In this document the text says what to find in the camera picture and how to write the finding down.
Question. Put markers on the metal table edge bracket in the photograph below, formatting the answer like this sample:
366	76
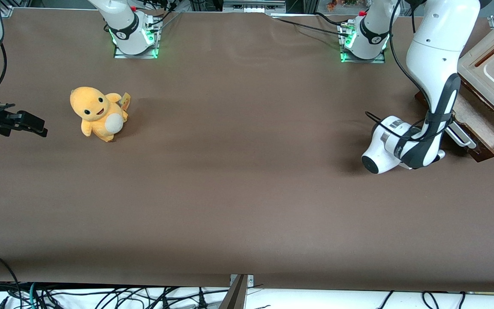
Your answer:
236	296

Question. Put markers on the grey box behind table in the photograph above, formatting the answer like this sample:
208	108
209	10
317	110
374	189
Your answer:
253	6

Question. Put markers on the orange plush toy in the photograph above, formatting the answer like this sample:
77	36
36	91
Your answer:
97	113

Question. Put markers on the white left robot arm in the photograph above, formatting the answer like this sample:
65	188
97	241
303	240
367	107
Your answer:
431	51

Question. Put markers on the brown wooden drawer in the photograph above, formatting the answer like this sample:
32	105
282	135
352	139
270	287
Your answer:
483	124

